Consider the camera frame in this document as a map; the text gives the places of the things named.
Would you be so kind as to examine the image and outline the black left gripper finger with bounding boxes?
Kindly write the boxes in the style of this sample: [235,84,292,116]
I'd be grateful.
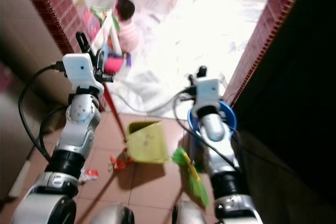
[76,31,91,55]

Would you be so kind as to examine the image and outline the yellow dustpan with red handle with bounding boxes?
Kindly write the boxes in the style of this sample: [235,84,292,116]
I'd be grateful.
[102,83,170,164]

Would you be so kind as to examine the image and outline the pink toy bucket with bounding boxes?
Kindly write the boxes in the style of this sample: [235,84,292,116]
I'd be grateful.
[103,55,127,75]

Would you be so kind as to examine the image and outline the pink and green toy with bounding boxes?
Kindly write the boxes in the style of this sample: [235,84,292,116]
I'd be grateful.
[83,6,119,46]

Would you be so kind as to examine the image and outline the blue plastic bucket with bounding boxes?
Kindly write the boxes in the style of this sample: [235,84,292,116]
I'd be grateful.
[187,100,238,141]

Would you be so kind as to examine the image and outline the small child in pink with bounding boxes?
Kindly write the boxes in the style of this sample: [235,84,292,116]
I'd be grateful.
[113,0,141,56]

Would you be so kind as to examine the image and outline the red litter scraps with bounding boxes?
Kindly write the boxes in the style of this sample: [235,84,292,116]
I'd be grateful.
[108,154,133,172]

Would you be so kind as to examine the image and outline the white and red wrapper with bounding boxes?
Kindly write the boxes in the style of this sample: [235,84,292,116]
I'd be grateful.
[80,168,100,184]

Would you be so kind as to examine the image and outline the silver robot right leg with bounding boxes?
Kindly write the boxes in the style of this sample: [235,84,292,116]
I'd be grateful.
[171,201,217,224]

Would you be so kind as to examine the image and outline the silver robot leg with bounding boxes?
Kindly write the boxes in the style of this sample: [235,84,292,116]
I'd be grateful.
[88,205,135,224]
[171,201,217,224]

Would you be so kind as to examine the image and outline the silver robot left leg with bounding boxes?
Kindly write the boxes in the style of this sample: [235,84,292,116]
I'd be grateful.
[88,205,135,224]

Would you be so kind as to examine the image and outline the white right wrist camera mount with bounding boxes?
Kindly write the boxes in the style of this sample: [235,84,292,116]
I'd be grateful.
[191,78,223,118]

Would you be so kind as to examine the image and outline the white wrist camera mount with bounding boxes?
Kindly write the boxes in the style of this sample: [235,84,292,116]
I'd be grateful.
[191,78,223,118]
[61,53,104,99]

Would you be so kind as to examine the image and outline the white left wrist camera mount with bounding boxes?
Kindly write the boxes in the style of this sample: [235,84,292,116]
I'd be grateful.
[61,53,104,99]

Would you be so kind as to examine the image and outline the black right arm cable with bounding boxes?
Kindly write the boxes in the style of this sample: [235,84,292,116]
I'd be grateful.
[172,90,245,171]

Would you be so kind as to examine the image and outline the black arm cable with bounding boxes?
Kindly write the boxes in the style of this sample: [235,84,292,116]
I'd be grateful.
[18,62,68,163]
[172,90,245,171]

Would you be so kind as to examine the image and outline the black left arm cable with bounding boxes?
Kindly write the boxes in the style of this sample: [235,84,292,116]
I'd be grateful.
[18,62,68,163]

